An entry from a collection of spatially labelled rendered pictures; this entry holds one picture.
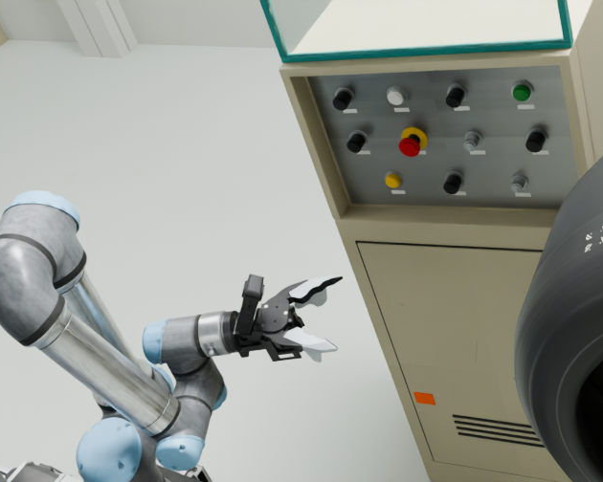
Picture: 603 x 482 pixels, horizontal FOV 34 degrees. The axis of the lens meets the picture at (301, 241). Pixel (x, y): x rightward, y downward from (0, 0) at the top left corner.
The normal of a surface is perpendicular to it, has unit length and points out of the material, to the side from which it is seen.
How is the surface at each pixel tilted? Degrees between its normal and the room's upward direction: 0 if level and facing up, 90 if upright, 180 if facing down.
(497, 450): 90
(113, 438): 8
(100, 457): 8
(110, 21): 90
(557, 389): 87
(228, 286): 0
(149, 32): 90
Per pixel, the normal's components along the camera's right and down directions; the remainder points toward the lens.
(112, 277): -0.30, -0.75
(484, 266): -0.40, 0.65
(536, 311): -0.93, 0.11
